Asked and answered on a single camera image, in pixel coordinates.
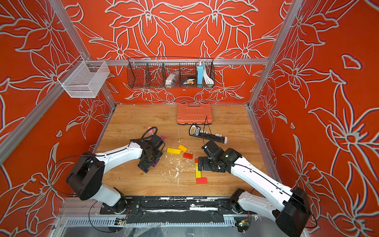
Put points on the bright yellow block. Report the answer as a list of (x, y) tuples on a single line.
[(174, 151)]

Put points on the small red block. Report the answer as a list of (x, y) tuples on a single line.
[(188, 156)]

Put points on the orange plastic tool case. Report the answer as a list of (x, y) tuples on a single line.
[(194, 114)]

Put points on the aluminium frame post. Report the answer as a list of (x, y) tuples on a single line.
[(70, 29)]

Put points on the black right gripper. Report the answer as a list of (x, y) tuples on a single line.
[(205, 167)]

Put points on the silver packet in basket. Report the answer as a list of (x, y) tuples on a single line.
[(172, 80)]

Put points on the long red block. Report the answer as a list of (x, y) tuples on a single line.
[(202, 180)]

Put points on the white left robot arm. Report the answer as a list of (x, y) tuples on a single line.
[(86, 177)]

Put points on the light pink block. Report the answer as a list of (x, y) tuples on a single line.
[(150, 130)]

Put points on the lime yellow long block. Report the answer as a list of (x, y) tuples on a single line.
[(197, 172)]

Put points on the black wire wall basket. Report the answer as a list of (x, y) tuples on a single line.
[(152, 73)]

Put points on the orange block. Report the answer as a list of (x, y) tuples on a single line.
[(183, 148)]

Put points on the white wire basket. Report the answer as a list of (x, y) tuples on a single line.
[(85, 79)]

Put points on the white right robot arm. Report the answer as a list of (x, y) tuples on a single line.
[(288, 208)]

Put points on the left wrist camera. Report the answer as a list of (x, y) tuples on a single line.
[(156, 141)]

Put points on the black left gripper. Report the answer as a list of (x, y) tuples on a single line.
[(146, 166)]

